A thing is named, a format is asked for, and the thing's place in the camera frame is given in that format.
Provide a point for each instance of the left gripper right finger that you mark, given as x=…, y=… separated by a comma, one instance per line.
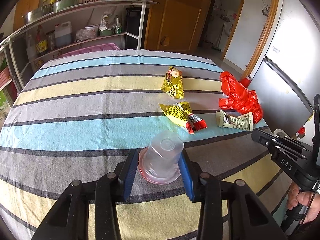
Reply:
x=190, y=173

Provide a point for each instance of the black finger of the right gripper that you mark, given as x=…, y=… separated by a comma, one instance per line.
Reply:
x=294, y=147

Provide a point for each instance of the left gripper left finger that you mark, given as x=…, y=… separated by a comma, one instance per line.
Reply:
x=126, y=172

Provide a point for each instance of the clear plastic cup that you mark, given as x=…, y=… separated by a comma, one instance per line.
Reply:
x=158, y=163

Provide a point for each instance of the pale green printed wrapper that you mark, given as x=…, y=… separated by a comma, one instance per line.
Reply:
x=243, y=122

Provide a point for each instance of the yellow red snack wrapper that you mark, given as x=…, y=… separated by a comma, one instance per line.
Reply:
x=181, y=114

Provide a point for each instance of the red plastic bag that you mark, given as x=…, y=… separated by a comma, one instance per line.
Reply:
x=239, y=98

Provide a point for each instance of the yellow orange snack wrapper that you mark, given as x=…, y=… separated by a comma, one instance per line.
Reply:
x=172, y=84

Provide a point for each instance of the metal kitchen shelf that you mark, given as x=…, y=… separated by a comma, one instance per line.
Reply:
x=53, y=34

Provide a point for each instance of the person right hand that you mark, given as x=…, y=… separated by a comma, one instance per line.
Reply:
x=296, y=197

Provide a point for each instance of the silver refrigerator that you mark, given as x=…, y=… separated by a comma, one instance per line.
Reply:
x=286, y=76

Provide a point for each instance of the striped tablecloth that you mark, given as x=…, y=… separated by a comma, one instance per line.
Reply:
x=79, y=116

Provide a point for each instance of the pink storage box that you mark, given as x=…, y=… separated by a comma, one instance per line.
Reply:
x=96, y=48

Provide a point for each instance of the red sauce bottle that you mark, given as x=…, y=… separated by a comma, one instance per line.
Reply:
x=41, y=41

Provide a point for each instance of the white oil jug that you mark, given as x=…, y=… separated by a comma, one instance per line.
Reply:
x=63, y=34

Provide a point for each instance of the wooden door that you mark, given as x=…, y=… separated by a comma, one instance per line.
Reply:
x=175, y=25

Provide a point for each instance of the steel mixing bowl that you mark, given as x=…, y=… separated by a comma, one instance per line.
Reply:
x=37, y=13

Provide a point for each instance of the wooden cutting board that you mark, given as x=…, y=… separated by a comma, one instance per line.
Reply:
x=22, y=8

